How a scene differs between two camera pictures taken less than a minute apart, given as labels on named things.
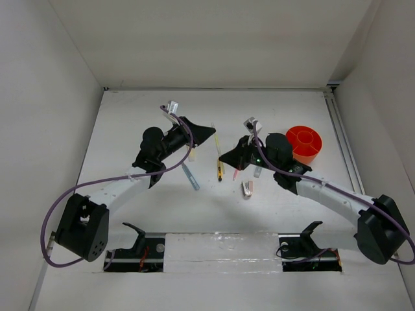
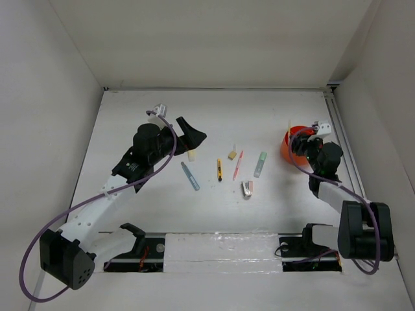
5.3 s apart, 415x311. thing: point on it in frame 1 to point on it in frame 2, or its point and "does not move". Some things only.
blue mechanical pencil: [194, 183] does not move
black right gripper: [237, 157] to [299, 142]
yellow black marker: [220, 170] does not move
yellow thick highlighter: [192, 155] does not move
